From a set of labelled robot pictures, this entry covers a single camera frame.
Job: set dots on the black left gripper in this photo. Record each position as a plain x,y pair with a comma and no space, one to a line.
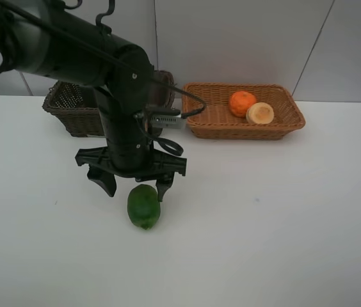
156,165

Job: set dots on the green pepper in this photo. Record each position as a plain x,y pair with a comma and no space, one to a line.
143,206

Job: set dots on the orange mandarin fruit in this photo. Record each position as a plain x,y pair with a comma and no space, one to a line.
240,102

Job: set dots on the peach coloured fruit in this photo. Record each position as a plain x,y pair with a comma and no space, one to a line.
260,113

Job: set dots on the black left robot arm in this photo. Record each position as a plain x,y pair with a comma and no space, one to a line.
44,38

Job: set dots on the dark brown wicker basket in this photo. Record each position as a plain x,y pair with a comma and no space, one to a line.
76,106

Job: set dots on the light orange wicker basket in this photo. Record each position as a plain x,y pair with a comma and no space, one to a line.
217,122

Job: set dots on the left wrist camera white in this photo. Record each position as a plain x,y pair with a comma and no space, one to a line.
166,120

